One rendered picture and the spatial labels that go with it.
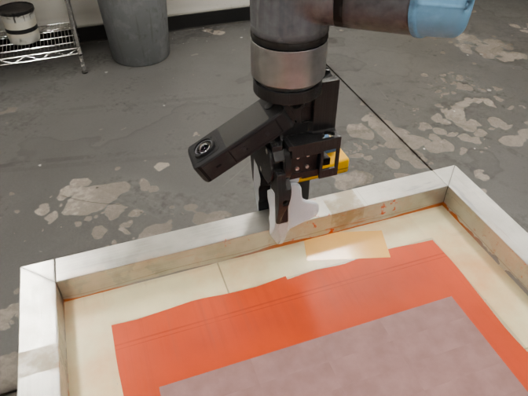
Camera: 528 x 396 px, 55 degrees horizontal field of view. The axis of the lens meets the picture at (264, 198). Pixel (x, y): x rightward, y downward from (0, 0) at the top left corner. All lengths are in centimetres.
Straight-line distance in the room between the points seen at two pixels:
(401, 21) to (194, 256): 35
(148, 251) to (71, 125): 227
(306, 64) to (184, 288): 29
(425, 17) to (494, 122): 252
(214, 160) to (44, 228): 175
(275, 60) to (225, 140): 10
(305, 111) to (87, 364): 35
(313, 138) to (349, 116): 223
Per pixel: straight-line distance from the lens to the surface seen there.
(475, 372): 58
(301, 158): 56
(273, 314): 58
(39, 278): 62
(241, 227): 62
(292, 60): 48
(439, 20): 45
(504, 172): 258
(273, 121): 52
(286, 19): 46
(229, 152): 52
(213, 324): 57
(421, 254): 67
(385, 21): 46
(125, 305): 61
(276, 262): 63
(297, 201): 59
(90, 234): 214
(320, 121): 55
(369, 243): 66
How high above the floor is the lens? 142
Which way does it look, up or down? 40 degrees down
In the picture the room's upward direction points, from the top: straight up
